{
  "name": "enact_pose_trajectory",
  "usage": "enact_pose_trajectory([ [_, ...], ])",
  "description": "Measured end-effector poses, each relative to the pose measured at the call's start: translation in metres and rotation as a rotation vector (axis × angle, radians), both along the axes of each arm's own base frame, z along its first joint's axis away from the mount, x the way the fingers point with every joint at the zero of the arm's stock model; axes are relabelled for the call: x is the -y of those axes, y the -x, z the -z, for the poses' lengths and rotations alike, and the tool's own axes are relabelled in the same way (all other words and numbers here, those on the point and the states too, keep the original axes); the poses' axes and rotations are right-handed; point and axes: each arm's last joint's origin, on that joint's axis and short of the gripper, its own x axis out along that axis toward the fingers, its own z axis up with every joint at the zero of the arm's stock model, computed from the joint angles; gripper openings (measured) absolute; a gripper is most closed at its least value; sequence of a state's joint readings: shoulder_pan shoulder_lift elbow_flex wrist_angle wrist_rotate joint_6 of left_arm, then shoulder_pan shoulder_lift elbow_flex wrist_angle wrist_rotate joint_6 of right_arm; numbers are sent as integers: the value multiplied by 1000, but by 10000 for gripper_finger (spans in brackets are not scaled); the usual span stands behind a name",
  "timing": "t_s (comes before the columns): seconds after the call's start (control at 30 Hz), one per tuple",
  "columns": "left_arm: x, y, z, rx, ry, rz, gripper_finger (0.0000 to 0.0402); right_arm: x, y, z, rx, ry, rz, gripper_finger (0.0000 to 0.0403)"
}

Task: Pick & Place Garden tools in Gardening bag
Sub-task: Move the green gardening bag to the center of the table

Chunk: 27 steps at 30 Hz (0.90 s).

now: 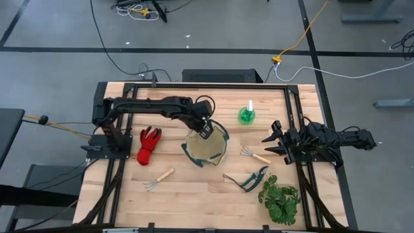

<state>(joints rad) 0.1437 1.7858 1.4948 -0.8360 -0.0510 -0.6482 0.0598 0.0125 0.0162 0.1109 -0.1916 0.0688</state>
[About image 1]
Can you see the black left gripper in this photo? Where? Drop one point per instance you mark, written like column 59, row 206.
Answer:
column 207, row 131

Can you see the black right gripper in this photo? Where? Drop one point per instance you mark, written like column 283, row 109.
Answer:
column 291, row 145

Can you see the beige and green gardening bag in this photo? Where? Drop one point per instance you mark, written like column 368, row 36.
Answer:
column 203, row 149

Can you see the green spray bottle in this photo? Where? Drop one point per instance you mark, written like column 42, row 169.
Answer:
column 246, row 116

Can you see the red and black work glove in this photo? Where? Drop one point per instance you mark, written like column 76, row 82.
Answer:
column 147, row 145

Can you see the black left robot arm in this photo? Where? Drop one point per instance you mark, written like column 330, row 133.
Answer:
column 145, row 106

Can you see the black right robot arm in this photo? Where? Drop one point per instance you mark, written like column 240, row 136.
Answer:
column 352, row 137

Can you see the black computer tower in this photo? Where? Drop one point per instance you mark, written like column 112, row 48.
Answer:
column 220, row 76

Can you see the green artificial leafy plant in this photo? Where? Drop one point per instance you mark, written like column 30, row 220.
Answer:
column 279, row 200

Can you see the grey desk foot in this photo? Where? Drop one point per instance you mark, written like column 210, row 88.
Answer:
column 394, row 103
column 372, row 17

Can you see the black stand leg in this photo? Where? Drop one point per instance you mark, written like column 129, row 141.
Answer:
column 160, row 11

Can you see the black low bench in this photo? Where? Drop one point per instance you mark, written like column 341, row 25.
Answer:
column 39, row 194

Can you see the black side table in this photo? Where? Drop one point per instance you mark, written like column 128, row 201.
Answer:
column 9, row 129

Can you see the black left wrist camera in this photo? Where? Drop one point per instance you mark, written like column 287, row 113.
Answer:
column 203, row 109

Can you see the black aluminium table frame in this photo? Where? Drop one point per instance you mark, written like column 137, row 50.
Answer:
column 210, row 86

